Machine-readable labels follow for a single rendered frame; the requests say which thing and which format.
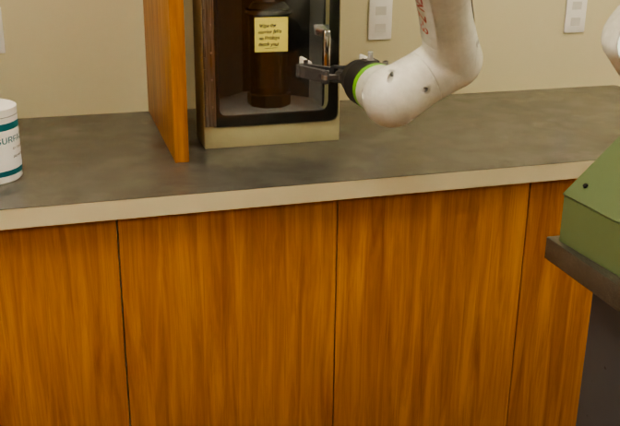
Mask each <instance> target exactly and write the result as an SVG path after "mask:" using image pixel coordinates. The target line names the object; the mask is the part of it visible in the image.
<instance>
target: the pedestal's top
mask: <svg viewBox="0 0 620 426"><path fill-rule="evenodd" d="M559 236H560V235H556V236H548V237H546V245H545V254H544V258H546V259H547V260H548V261H550V262H551V263H552V264H554V265H555V266H557V267H558V268H560V269H561V270H562V271H564V272H565V273H567V274H568V275H569V276H570V277H572V278H573V279H574V280H576V281H577V282H578V283H580V284H581V285H582V286H584V287H585V288H587V289H588V290H590V291H591V292H592V293H594V294H595V295H597V296H598V297H599V298H601V299H602V300H603V301H605V302H607V303H608V304H609V305H611V306H612V307H613V308H615V310H617V311H618V312H619V313H620V277H618V276H617V275H616V274H614V273H612V272H611V271H609V270H607V269H606V268H604V267H602V266H600V265H598V264H597V263H595V262H593V261H592V260H590V259H589V258H588V257H586V256H584V255H583V254H580V253H579V252H577V251H575V250H574V249H572V248H570V247H569V246H567V245H565V244H564V243H561V242H560V241H559Z"/></svg>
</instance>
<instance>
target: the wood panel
mask: <svg viewBox="0 0 620 426"><path fill-rule="evenodd" d="M143 9H144V28H145V46H146V64H147V82H148V100H149V113H150V115H151V117H152V119H153V121H154V123H155V125H157V127H158V129H159V131H160V133H161V136H162V138H163V140H164V142H165V144H166V146H167V148H168V149H169V151H170V153H171V155H172V156H173V159H174V161H175V163H178V162H189V147H188V122H187V97H186V71H185V21H184V0H143Z"/></svg>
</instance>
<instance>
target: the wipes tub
mask: <svg viewBox="0 0 620 426"><path fill-rule="evenodd" d="M22 174H23V171H22V158H21V148H20V139H19V129H18V112H17V104H16V103H15V102H14V101H11V100H6V99H0V184H5V183H11V182H14V181H15V180H17V179H18V178H19V177H20V176H21V175H22Z"/></svg>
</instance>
